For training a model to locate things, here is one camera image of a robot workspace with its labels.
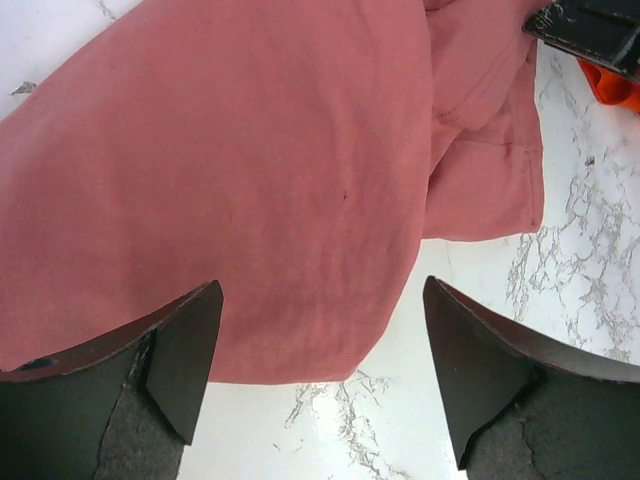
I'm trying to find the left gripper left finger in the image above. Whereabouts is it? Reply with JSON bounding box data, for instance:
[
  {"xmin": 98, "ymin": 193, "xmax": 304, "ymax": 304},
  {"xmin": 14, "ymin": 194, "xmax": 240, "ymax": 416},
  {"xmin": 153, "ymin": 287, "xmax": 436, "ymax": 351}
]
[{"xmin": 1, "ymin": 281, "xmax": 223, "ymax": 479}]

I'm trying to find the orange folded t shirt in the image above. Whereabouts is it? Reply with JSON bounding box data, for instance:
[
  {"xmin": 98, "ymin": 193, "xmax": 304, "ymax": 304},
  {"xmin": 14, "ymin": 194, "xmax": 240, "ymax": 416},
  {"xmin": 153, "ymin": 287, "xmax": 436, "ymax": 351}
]
[{"xmin": 578, "ymin": 59, "xmax": 639, "ymax": 114}]

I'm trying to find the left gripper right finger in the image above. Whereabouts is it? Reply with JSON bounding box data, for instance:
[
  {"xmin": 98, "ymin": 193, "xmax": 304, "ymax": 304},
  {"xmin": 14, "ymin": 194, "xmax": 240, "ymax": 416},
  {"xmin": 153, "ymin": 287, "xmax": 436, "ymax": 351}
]
[{"xmin": 423, "ymin": 276, "xmax": 639, "ymax": 479}]

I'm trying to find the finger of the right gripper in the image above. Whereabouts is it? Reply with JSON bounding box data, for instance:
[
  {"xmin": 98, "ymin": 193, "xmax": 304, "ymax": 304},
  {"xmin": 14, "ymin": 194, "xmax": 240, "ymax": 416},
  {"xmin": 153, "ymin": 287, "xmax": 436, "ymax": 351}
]
[{"xmin": 523, "ymin": 0, "xmax": 639, "ymax": 80}]

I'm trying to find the pink t shirt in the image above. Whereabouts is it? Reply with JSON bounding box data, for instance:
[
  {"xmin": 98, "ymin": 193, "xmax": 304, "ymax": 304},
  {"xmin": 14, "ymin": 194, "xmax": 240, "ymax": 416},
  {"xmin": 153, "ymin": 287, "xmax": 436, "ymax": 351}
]
[{"xmin": 1, "ymin": 1, "xmax": 544, "ymax": 384}]

